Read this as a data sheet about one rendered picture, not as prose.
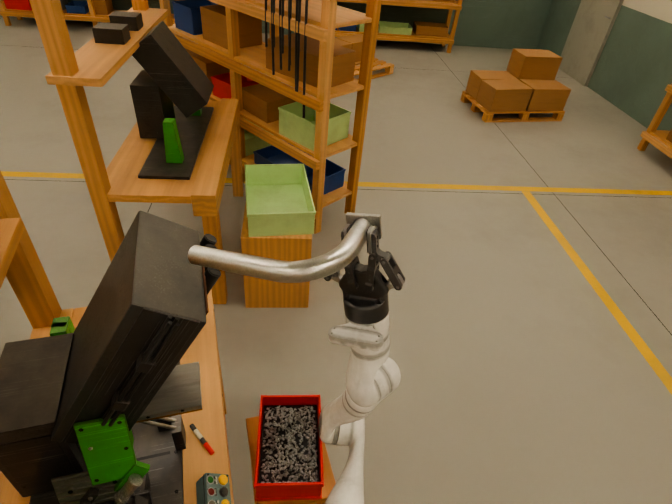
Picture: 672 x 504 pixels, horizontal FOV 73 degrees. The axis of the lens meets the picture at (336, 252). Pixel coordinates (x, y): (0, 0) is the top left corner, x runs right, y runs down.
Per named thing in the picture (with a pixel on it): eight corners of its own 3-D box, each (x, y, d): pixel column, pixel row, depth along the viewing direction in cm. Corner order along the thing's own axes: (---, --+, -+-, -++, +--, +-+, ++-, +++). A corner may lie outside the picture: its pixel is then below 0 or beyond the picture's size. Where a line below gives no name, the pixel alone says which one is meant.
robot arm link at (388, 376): (388, 344, 86) (369, 370, 97) (352, 368, 82) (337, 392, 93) (411, 374, 84) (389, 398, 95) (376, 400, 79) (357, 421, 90)
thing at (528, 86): (531, 99, 698) (549, 49, 651) (561, 121, 638) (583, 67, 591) (460, 100, 673) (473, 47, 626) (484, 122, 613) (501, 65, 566)
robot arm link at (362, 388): (333, 338, 79) (370, 315, 83) (342, 398, 87) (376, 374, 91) (358, 358, 74) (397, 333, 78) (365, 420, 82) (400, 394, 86)
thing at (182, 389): (199, 367, 146) (198, 361, 144) (202, 411, 134) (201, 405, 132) (65, 390, 136) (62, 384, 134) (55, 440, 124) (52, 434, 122)
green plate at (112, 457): (142, 451, 128) (128, 394, 120) (139, 475, 121) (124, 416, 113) (97, 461, 125) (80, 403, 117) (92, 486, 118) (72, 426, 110)
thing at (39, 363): (103, 396, 157) (75, 331, 135) (92, 484, 135) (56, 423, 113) (43, 407, 152) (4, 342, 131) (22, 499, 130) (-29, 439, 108)
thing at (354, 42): (358, 60, 787) (360, 33, 759) (393, 73, 746) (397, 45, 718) (306, 72, 718) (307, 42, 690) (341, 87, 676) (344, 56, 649)
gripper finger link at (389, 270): (400, 282, 72) (380, 253, 71) (410, 278, 71) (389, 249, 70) (396, 292, 70) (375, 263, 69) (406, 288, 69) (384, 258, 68)
